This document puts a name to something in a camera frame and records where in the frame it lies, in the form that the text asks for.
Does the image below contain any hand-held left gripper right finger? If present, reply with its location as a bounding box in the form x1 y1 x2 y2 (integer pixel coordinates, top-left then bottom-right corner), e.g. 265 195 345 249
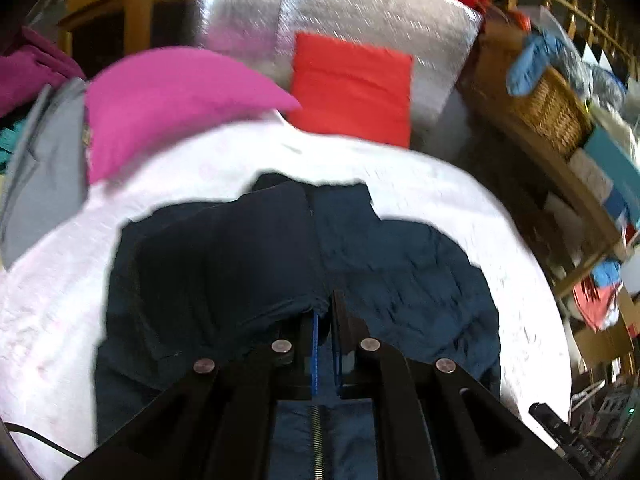
331 290 583 480

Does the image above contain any teal cloth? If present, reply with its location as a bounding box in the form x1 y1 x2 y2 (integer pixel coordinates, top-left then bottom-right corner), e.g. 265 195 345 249
0 120 23 176

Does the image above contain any wicker basket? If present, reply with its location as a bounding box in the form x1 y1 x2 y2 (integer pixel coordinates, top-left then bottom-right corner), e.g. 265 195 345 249
510 65 593 158

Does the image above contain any magenta pillow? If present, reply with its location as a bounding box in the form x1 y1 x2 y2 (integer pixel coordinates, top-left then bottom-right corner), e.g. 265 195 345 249
84 46 303 186

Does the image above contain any wooden shelf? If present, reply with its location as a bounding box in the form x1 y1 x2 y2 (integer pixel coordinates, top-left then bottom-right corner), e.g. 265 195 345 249
460 75 631 301

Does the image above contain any silver foil panel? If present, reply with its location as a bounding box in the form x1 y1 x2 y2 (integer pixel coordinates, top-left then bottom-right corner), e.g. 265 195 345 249
192 0 486 131

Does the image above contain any wooden cabinet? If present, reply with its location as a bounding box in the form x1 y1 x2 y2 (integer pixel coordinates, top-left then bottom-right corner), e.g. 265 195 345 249
57 0 201 81

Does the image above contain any golden spindle railing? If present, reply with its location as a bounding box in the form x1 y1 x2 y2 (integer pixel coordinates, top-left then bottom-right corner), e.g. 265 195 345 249
492 0 640 76

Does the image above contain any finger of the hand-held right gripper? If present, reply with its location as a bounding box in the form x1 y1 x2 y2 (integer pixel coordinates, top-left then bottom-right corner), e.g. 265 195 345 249
528 402 576 448

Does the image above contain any navy blue jacket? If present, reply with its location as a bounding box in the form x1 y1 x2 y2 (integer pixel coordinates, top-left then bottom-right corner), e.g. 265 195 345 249
95 172 502 480

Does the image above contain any red pillow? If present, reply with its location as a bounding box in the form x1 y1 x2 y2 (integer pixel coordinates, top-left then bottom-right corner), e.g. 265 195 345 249
287 31 415 150

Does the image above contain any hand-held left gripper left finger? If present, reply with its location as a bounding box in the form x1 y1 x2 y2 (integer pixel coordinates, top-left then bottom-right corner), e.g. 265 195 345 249
62 311 322 480

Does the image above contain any magenta garment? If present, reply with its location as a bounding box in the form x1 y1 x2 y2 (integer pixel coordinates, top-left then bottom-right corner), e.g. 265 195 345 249
0 27 86 118

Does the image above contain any black cable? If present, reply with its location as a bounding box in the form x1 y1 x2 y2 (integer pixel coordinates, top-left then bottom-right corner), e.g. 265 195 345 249
5 422 83 463

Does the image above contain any teal box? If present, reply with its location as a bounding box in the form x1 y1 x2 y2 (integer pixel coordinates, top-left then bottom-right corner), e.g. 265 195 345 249
582 127 640 221

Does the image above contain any cardboard box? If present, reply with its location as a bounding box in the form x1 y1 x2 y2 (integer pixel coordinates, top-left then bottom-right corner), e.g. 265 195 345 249
575 305 640 368

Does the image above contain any grey garment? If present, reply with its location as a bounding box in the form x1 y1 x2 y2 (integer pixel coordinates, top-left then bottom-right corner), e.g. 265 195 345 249
0 77 93 271

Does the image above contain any blue cloth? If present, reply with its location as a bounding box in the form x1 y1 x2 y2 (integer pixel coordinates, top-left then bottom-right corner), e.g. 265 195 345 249
506 30 568 97

